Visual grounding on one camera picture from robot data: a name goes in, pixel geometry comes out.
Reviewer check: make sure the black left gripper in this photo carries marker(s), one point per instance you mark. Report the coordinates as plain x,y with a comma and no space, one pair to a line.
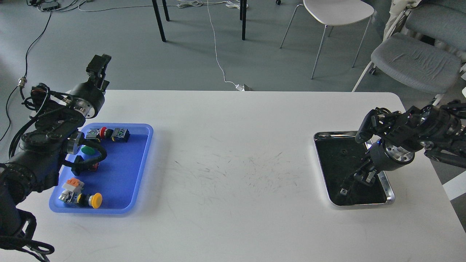
88,97

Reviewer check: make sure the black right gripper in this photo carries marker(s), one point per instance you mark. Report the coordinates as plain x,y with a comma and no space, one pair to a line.
384,157

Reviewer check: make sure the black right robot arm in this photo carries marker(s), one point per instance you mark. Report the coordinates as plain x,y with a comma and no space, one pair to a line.
437,130

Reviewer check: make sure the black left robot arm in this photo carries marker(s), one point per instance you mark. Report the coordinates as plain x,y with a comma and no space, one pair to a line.
47,142

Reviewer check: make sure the silver metal tray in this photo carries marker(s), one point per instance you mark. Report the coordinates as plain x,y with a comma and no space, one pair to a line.
336,167

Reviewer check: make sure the blue plastic tray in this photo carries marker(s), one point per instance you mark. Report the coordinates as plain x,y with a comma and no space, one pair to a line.
117,178

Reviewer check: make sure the black table leg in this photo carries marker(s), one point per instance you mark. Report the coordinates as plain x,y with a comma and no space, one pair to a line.
243,12
159,21
165,8

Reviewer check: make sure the grey padded chair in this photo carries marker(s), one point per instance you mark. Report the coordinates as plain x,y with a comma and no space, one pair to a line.
415,64

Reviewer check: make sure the white chair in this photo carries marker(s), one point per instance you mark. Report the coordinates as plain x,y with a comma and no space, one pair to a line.
335,13

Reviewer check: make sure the green push button switch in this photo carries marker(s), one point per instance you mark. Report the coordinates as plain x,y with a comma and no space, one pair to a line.
93,135

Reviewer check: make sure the red push button switch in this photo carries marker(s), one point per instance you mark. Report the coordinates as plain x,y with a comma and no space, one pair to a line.
115,135

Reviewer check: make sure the black selector switch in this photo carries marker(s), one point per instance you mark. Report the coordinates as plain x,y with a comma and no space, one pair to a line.
78,166

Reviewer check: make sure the orange white switch block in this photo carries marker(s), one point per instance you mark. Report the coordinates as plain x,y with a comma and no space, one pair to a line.
74,185

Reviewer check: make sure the yellow push button switch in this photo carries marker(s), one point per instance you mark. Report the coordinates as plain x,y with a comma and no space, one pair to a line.
82,200

